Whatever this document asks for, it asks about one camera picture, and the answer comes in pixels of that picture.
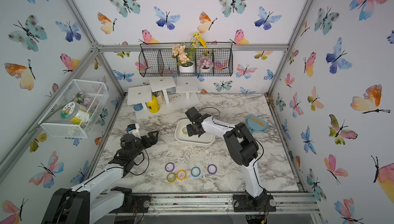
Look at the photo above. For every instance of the yellow artificial flower stem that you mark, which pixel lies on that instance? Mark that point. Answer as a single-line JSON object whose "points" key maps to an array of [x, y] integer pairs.
{"points": [[196, 42]]}

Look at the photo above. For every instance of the white tiered stand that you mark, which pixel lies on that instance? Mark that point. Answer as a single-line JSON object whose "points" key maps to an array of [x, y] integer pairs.
{"points": [[180, 92]]}

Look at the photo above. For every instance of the pale green tape roll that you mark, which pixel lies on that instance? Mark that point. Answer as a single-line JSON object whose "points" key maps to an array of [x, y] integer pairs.
{"points": [[185, 131]]}

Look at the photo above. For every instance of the clear acrylic wall box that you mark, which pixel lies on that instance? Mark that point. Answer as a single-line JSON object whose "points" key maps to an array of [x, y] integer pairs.
{"points": [[92, 97]]}

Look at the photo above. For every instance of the glass jar behind bottle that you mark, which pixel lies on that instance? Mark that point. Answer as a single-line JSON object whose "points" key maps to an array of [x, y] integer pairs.
{"points": [[160, 97]]}

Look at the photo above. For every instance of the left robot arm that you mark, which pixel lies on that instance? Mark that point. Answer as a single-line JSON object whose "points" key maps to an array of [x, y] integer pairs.
{"points": [[87, 203]]}

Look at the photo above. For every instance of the round green lid jar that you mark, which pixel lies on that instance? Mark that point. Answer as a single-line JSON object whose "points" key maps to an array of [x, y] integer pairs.
{"points": [[70, 111]]}

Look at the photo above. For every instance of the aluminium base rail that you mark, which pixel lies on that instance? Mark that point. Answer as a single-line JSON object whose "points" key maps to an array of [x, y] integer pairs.
{"points": [[206, 204]]}

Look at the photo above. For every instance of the orange tape roll lower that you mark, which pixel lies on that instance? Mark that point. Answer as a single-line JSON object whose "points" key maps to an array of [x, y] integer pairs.
{"points": [[181, 175]]}

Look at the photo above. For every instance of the yellow bottle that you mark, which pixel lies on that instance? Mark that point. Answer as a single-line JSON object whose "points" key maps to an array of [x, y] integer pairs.
{"points": [[153, 105]]}

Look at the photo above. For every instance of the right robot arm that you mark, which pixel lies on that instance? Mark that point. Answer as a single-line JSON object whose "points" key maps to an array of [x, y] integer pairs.
{"points": [[243, 149]]}

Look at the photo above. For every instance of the blue cup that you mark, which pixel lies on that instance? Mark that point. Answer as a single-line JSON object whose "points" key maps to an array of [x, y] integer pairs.
{"points": [[138, 107]]}

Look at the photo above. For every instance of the blue tape roll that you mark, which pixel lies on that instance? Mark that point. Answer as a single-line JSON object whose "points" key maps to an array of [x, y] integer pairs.
{"points": [[195, 171]]}

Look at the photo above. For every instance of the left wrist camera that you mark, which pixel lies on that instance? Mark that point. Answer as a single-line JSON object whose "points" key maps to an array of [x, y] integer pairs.
{"points": [[133, 129]]}

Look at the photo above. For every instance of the black wire wall basket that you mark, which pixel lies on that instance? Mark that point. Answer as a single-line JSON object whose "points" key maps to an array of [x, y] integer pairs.
{"points": [[155, 60]]}

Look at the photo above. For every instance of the white pot purple flowers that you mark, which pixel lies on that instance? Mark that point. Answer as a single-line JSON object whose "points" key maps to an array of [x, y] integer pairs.
{"points": [[205, 63]]}

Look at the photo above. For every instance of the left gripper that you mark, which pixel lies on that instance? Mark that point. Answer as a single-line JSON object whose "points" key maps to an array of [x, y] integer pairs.
{"points": [[153, 141]]}

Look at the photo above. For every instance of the purple tape roll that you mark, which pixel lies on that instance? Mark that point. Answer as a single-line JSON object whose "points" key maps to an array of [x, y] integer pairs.
{"points": [[212, 169], [170, 167]]}

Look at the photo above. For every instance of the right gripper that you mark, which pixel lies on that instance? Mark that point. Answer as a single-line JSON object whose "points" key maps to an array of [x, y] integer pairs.
{"points": [[189, 129]]}

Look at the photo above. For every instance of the yellow-green tape roll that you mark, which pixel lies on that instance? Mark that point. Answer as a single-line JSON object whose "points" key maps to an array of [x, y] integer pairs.
{"points": [[171, 177]]}

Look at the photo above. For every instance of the white pot peach flowers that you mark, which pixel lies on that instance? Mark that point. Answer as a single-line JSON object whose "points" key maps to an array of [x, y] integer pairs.
{"points": [[184, 60]]}

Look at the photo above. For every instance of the white storage box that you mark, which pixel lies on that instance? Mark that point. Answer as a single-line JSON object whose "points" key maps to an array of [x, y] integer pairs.
{"points": [[205, 140]]}

